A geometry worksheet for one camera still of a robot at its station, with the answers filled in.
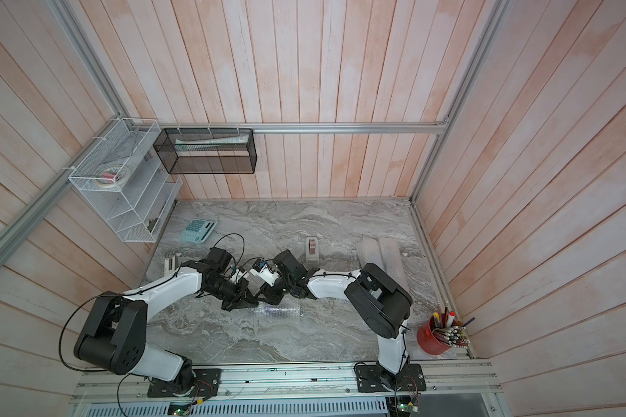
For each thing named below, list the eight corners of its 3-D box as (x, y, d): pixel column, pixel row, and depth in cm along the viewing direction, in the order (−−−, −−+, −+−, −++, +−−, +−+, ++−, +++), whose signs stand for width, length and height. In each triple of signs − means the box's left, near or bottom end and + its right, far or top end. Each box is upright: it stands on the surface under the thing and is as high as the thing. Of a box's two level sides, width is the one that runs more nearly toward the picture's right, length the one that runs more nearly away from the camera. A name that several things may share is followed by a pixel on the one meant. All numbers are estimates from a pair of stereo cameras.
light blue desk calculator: (183, 240, 108) (181, 236, 105) (194, 222, 114) (192, 217, 112) (206, 243, 107) (204, 239, 104) (216, 225, 113) (214, 220, 111)
